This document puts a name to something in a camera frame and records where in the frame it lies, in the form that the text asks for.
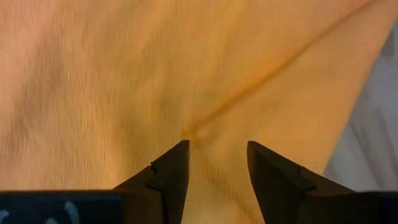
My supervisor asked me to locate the orange microfiber towel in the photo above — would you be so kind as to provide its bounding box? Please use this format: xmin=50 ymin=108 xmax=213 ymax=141
xmin=0 ymin=0 xmax=398 ymax=224

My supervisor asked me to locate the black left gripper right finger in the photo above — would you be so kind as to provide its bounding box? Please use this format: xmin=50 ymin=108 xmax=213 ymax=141
xmin=246 ymin=141 xmax=382 ymax=224

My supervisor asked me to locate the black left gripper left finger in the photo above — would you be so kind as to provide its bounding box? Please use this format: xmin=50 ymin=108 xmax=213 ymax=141
xmin=113 ymin=139 xmax=190 ymax=224

